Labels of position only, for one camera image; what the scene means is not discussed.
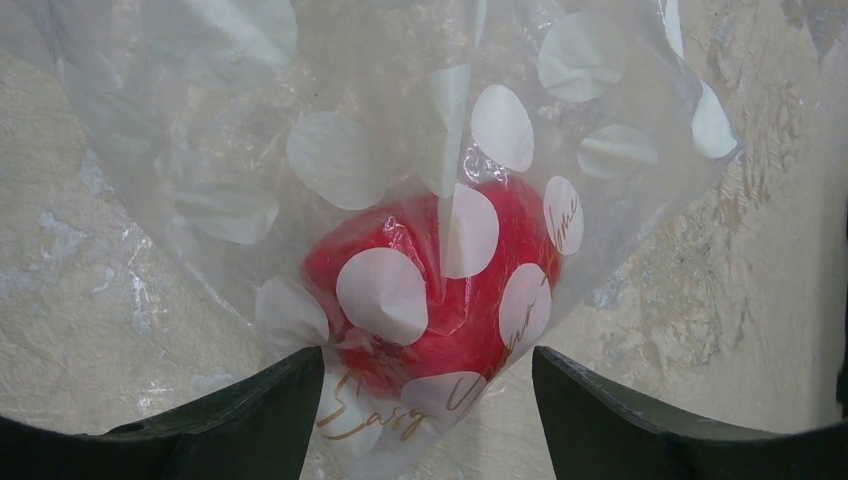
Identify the polka dot zip top bag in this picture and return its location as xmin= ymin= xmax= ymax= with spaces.
xmin=1 ymin=1 xmax=740 ymax=479

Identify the red fake tomato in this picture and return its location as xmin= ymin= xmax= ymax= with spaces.
xmin=301 ymin=176 xmax=563 ymax=397

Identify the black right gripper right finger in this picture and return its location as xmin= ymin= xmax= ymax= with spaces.
xmin=532 ymin=346 xmax=847 ymax=479

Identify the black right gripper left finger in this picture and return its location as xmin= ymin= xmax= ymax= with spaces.
xmin=1 ymin=347 xmax=324 ymax=479

